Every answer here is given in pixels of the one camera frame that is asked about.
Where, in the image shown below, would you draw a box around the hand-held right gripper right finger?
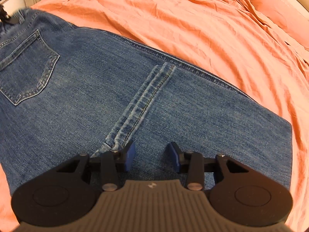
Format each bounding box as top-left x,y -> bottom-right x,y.
168,142 -> 249,192

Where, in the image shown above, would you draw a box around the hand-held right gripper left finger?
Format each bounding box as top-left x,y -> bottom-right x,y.
56,140 -> 136,192

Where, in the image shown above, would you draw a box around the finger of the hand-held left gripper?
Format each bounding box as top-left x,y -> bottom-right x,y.
0,3 -> 19,26

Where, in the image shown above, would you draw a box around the blue denim pants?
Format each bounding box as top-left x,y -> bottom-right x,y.
0,8 -> 293,194

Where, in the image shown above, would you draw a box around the orange duvet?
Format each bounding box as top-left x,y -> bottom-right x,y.
0,0 -> 309,228

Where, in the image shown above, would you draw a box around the orange pillow with script embroidery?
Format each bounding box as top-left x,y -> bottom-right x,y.
244,0 -> 309,52

